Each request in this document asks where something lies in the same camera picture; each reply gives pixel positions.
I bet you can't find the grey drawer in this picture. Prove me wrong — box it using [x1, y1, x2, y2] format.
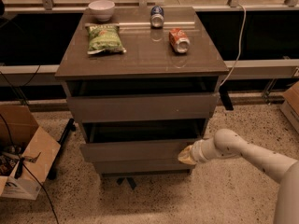
[80, 119, 206, 162]
[67, 93, 219, 123]

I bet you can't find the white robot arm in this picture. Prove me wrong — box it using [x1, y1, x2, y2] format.
[178, 129, 299, 224]

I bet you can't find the grey top drawer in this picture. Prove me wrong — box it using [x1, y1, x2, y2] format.
[67, 93, 219, 123]

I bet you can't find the grey drawer cabinet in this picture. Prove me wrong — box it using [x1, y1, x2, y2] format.
[55, 7, 228, 178]

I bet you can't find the orange soda can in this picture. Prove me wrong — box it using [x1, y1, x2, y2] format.
[169, 28, 190, 54]

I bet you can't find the cardboard box right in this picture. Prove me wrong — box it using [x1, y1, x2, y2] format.
[280, 81, 299, 133]

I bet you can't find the cardboard box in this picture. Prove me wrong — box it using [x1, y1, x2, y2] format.
[280, 81, 299, 133]
[0, 105, 60, 200]

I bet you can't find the black stand leg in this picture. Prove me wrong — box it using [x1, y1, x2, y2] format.
[48, 119, 76, 180]

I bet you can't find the blue soda can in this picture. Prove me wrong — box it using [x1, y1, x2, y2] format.
[150, 6, 164, 28]

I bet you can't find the green chip bag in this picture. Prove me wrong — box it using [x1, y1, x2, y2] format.
[85, 23, 126, 55]

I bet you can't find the cardboard box left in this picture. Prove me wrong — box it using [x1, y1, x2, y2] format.
[0, 105, 60, 200]

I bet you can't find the white bowl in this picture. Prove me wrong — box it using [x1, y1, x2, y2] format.
[88, 0, 115, 21]

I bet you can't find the white cable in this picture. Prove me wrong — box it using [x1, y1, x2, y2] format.
[219, 3, 247, 89]

